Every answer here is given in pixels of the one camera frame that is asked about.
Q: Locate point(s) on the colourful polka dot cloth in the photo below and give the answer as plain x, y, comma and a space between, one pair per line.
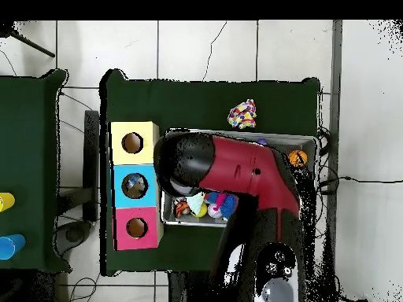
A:
242, 114

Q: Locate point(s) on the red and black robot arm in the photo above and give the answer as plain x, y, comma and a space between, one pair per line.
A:
245, 166

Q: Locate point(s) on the wooden box with three holes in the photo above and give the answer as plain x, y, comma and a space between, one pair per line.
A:
148, 151

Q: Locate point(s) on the light blue waffle cloth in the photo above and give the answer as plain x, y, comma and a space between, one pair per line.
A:
195, 203

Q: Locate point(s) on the orange tiger striped toy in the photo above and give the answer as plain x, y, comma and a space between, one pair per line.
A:
182, 209

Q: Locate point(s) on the blue spiky rubber ball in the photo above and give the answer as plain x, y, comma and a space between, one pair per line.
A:
231, 204

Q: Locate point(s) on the dark green table cloth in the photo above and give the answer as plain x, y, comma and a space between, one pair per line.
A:
25, 141
189, 103

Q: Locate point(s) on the orange basketball toy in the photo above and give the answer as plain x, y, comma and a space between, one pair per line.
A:
297, 158

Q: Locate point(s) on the gray round floor base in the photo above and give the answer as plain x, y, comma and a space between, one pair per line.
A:
74, 234

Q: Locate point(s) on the yellow cylinder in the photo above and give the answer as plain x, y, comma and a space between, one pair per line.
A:
6, 202

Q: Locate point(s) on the blue cylinder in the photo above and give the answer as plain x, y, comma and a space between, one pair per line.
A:
11, 247

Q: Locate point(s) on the black tripod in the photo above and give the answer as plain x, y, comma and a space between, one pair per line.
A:
31, 47

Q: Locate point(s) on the black frame stand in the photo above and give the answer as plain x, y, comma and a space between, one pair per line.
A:
91, 157

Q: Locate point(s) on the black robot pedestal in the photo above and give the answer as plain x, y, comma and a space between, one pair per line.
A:
189, 289

